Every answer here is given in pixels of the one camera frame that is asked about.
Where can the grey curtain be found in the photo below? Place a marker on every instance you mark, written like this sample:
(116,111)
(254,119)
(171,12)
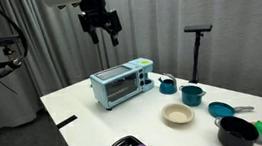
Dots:
(237,9)

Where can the white bowl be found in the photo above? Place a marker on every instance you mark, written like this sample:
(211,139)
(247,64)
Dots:
(178,113)

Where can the teal toy kettle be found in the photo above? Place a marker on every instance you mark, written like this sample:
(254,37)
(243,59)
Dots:
(167,86)

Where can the light blue toaster oven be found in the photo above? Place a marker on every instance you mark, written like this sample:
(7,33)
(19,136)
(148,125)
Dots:
(119,84)

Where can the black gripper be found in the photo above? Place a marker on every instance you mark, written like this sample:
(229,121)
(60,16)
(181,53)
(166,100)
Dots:
(99,17)

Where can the black camera on pole stand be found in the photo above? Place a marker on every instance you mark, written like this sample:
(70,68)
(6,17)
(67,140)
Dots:
(197,41)

